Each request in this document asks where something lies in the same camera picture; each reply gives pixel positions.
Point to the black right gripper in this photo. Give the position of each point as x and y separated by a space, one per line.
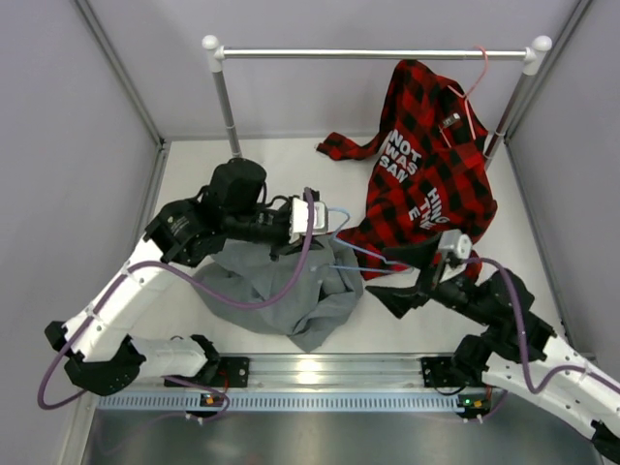
400 299

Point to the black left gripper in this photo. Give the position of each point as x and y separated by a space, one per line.
285 247

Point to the light blue wire hanger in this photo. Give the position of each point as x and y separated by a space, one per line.
393 267

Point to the grey button-up shirt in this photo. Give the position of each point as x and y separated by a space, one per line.
322 299

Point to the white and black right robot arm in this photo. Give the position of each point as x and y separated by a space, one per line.
518 351

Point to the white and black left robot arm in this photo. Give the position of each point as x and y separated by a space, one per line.
96 348

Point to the red black plaid shirt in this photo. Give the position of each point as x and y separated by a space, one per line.
418 186

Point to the silver clothes rack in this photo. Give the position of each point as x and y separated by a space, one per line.
531 58

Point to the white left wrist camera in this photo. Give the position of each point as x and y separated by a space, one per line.
308 214

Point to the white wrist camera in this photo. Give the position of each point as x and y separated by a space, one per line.
454 249
308 214

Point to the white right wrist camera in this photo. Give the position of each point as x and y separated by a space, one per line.
454 249

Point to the aluminium mounting rail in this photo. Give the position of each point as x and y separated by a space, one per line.
321 373

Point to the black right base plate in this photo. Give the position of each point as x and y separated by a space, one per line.
437 372

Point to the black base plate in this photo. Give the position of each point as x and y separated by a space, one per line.
437 372
232 372

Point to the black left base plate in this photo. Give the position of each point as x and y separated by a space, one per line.
232 372

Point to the pink wire hanger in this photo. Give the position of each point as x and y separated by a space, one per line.
464 96

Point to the slotted grey cable duct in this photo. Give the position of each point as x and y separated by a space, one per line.
341 402

